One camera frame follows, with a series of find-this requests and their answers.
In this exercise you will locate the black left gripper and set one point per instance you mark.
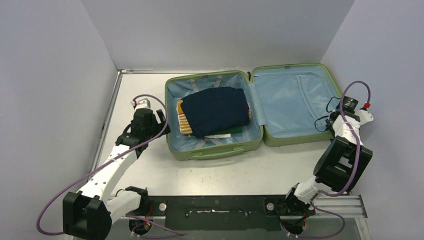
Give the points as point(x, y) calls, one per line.
point(161, 117)

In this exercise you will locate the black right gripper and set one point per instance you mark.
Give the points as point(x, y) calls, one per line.
point(333, 122)

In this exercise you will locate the navy blue cloth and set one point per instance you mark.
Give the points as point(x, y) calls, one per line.
point(228, 93)

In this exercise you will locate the green suitcase with blue lining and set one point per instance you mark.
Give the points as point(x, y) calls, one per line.
point(287, 102)

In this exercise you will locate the white shirt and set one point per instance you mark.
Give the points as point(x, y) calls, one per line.
point(218, 136)

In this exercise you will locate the dark green cloth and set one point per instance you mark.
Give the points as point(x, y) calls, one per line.
point(231, 130)

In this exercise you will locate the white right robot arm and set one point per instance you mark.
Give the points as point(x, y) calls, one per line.
point(345, 159)

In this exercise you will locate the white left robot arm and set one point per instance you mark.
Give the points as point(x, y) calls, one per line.
point(89, 213)

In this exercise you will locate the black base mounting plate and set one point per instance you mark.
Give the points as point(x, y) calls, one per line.
point(221, 212)

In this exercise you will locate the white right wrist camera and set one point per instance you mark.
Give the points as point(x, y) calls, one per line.
point(364, 115)

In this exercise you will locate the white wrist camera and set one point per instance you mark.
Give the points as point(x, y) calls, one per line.
point(364, 115)
point(143, 103)

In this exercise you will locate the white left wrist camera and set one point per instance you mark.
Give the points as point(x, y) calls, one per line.
point(143, 103)

